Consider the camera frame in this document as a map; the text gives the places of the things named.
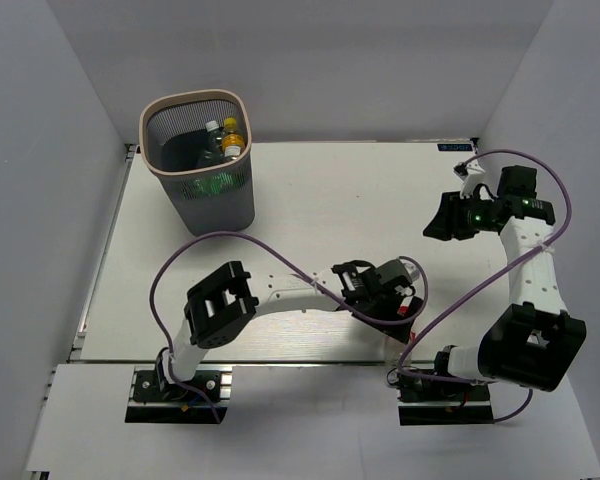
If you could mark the grey mesh waste bin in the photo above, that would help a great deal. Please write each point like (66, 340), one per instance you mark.
(171, 135)

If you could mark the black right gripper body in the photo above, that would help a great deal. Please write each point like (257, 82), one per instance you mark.
(474, 216)

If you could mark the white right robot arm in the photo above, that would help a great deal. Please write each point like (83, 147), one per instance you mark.
(535, 340)

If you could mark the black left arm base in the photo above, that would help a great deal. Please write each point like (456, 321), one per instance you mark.
(148, 404)

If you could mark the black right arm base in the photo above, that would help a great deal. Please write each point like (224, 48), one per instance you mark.
(432, 403)

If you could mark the clear unlabelled plastic bottle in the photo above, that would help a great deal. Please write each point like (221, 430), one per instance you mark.
(211, 155)

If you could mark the green Sprite bottle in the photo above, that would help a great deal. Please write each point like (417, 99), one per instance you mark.
(216, 184)

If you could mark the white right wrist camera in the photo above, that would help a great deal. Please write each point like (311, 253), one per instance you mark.
(471, 174)

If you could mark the red cap clear bottle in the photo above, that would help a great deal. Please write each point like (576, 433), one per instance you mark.
(397, 350)

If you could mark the orange label clear bottle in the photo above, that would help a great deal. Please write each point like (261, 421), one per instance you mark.
(233, 142)

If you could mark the blue table corner label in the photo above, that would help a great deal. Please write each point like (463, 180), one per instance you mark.
(455, 147)

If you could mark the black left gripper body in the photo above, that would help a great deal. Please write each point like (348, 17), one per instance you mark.
(387, 307)

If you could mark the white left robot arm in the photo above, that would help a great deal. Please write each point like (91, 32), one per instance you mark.
(219, 307)

